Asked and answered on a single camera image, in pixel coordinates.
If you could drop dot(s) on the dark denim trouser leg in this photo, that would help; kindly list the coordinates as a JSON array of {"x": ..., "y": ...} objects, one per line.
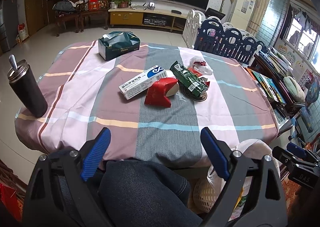
[{"x": 140, "y": 193}]

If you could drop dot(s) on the potted green plant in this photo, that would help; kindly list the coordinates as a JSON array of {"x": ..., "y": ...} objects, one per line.
[{"x": 121, "y": 3}]

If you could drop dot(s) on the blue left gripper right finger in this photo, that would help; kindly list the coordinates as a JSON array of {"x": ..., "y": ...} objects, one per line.
[{"x": 217, "y": 151}]

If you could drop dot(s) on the dark wooden armchair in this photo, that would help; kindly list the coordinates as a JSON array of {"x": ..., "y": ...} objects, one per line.
[{"x": 87, "y": 14}]

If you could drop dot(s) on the white lined trash basket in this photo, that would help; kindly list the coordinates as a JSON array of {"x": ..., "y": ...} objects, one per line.
[{"x": 208, "y": 189}]

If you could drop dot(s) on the yellow wooden TV cabinet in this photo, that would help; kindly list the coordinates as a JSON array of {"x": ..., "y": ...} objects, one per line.
[{"x": 161, "y": 19}]

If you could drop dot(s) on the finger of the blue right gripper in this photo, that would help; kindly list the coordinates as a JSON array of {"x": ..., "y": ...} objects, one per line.
[{"x": 296, "y": 150}]

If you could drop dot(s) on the red gift box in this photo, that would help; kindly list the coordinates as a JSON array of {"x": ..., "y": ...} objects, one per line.
[{"x": 94, "y": 5}]

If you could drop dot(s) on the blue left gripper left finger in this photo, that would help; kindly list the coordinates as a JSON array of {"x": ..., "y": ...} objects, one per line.
[{"x": 94, "y": 154}]

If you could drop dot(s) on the white medicine box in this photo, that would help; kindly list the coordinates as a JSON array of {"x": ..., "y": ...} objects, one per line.
[{"x": 142, "y": 81}]

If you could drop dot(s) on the white air conditioner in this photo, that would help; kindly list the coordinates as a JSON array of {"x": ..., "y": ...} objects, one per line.
[{"x": 241, "y": 13}]

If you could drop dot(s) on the white plastic bag red scrap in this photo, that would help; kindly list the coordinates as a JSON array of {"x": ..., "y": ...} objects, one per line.
[{"x": 198, "y": 64}]

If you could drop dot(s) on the green beige cushion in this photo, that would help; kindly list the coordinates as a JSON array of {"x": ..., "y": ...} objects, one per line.
[{"x": 294, "y": 89}]

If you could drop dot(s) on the striped patchwork tablecloth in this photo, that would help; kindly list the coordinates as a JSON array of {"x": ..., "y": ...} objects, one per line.
[{"x": 83, "y": 96}]

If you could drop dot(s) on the green tissue pack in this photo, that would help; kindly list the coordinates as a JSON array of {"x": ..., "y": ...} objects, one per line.
[{"x": 117, "y": 43}]

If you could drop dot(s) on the black steel ashtray tumbler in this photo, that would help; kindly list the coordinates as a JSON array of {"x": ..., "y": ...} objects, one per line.
[{"x": 23, "y": 83}]

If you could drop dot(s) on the red snack wrapper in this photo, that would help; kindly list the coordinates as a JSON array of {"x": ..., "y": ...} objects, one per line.
[{"x": 160, "y": 92}]

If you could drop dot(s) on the dark wooden side table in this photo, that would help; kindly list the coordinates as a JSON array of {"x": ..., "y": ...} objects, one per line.
[{"x": 260, "y": 65}]

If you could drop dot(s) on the navy white baby fence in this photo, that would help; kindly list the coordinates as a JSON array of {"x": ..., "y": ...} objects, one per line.
[{"x": 222, "y": 39}]

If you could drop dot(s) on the green snack packet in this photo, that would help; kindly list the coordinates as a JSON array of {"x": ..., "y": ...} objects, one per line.
[{"x": 188, "y": 80}]

